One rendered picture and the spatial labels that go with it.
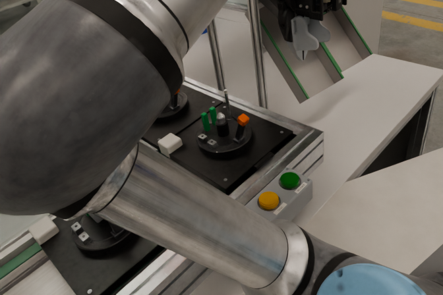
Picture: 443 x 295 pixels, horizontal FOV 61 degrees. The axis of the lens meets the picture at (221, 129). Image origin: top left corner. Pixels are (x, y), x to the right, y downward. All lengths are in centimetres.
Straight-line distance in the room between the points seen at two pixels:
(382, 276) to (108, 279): 48
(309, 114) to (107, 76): 100
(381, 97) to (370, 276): 86
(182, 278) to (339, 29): 81
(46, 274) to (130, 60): 73
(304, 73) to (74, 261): 70
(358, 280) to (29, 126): 37
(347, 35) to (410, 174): 44
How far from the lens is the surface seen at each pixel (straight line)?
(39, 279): 90
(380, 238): 88
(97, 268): 78
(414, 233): 90
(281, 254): 49
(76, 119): 21
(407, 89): 131
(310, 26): 69
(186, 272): 76
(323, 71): 107
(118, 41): 21
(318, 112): 118
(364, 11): 250
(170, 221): 39
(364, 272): 46
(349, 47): 118
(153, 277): 74
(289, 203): 79
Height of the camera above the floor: 156
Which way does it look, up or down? 37 degrees down
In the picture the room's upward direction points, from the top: 11 degrees counter-clockwise
